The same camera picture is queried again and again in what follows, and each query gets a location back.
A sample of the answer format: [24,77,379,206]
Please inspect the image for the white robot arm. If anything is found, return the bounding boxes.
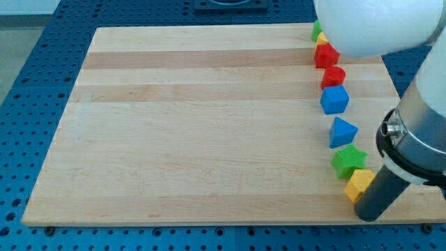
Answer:
[314,0,445,187]

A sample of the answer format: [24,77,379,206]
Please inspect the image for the yellow block top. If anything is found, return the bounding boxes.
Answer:
[316,32,329,46]

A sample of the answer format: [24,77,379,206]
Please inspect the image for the green circle block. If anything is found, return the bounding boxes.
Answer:
[311,20,323,42]

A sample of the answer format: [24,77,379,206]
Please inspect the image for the wooden board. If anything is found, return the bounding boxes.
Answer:
[21,22,446,227]

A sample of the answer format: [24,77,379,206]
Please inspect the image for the blue cube block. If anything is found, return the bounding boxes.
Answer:
[320,85,350,114]

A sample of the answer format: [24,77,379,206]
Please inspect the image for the blue triangle block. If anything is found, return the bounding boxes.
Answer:
[329,117,358,149]

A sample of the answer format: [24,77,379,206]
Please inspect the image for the red cylinder block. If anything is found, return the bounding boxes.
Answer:
[321,66,346,90]

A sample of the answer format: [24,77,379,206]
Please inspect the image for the red star block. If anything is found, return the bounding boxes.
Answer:
[314,43,340,68]

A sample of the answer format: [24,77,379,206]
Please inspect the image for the green star block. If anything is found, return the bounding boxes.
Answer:
[330,144,368,179]

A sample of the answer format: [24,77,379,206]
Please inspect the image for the yellow pentagon block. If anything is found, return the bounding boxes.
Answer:
[344,169,375,203]

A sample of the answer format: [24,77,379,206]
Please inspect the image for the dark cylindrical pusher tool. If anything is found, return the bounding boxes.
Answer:
[354,165,410,222]

